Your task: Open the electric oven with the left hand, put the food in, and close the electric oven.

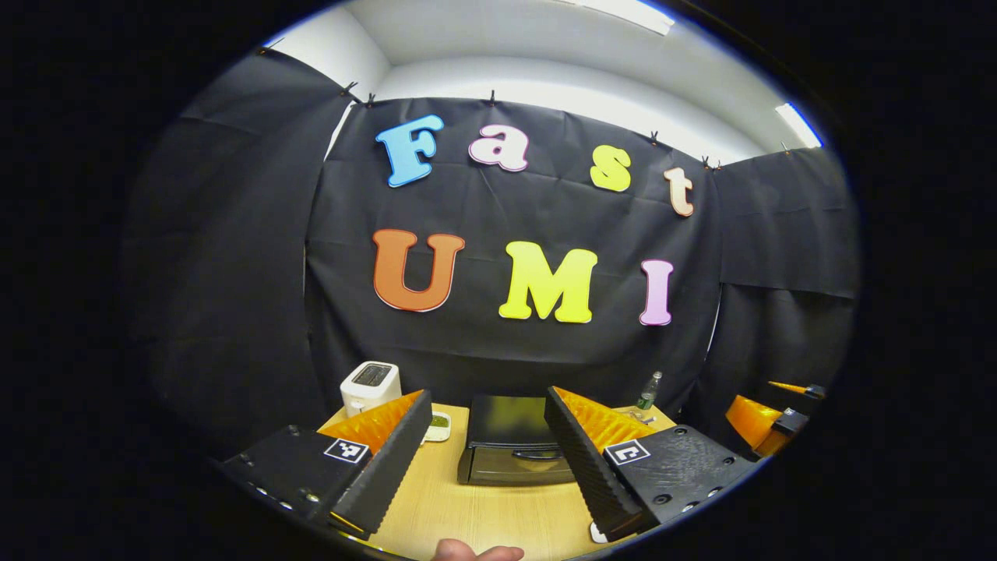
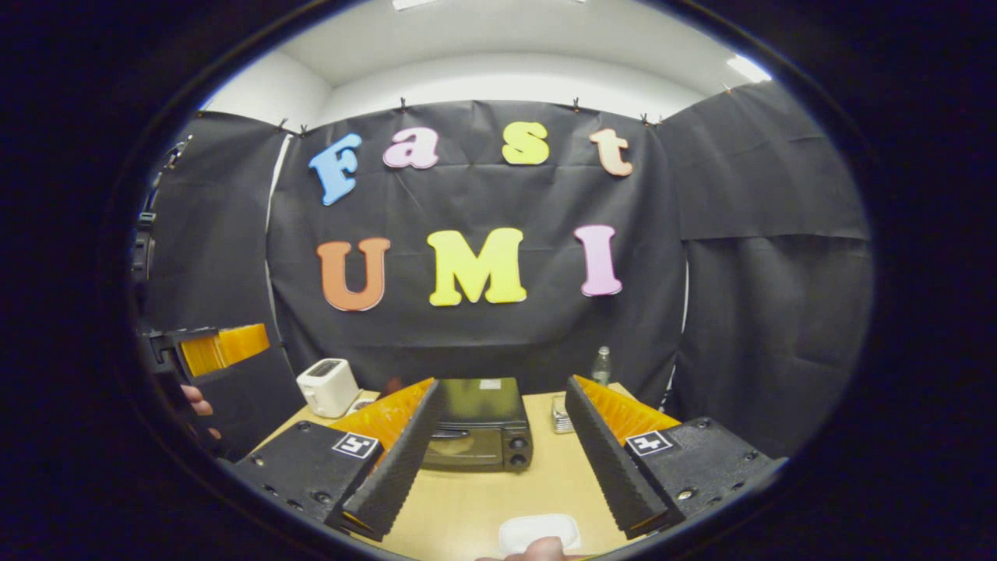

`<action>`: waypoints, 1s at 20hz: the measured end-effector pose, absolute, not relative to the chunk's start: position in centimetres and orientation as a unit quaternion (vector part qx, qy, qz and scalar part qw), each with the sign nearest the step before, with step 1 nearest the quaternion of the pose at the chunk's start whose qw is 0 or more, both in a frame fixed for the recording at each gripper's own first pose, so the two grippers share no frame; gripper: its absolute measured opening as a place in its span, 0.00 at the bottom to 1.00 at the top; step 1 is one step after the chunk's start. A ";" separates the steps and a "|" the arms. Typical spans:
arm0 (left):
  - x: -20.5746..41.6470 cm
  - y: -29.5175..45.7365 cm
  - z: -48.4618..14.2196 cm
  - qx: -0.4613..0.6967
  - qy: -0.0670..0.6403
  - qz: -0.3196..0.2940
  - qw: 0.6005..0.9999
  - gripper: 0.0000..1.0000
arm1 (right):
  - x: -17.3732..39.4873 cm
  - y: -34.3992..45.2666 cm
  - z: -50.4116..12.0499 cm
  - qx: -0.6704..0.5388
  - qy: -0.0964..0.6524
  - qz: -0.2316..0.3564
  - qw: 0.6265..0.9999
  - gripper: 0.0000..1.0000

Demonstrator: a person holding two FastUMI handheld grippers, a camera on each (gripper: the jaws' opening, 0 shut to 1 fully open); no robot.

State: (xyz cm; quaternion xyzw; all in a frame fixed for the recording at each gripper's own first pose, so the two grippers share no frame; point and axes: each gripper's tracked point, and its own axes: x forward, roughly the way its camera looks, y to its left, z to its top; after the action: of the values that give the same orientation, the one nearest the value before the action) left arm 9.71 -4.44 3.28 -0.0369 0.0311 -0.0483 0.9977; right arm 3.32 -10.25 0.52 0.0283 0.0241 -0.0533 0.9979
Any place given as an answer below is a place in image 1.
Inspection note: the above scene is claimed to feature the large ceiling light panel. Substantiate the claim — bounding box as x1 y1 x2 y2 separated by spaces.
575 0 675 37

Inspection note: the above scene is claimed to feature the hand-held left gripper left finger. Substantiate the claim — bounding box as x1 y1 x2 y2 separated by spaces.
220 389 435 538

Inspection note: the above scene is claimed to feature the small ceiling light panel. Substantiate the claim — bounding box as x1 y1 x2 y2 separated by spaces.
774 101 824 150

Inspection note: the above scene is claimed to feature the black backdrop cloth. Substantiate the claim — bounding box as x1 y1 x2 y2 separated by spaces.
125 47 861 460

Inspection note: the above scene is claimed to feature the black electric oven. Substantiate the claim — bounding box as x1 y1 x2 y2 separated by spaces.
457 393 581 488

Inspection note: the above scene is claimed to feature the white toaster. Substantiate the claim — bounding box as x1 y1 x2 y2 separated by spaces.
340 361 403 419

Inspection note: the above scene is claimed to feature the clear plastic bottle green label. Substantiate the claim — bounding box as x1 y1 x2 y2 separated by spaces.
636 371 664 412

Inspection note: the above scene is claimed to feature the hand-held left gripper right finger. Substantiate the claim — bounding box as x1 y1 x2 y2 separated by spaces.
543 385 759 543

